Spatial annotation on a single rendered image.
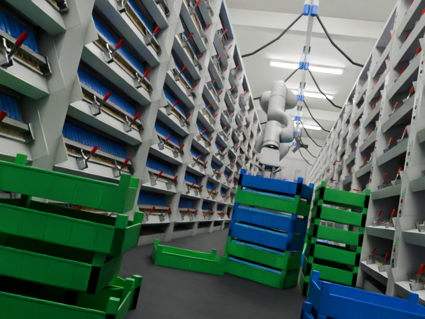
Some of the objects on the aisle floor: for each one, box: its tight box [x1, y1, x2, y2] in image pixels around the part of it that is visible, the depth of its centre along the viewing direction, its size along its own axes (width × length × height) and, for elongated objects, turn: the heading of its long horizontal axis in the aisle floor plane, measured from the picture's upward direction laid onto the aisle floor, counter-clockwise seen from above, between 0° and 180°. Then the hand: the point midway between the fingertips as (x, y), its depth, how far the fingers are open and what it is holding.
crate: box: [224, 253, 300, 290], centre depth 175 cm, size 30×20×8 cm
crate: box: [151, 239, 227, 276], centre depth 170 cm, size 30×20×8 cm
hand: (267, 176), depth 184 cm, fingers open, 3 cm apart
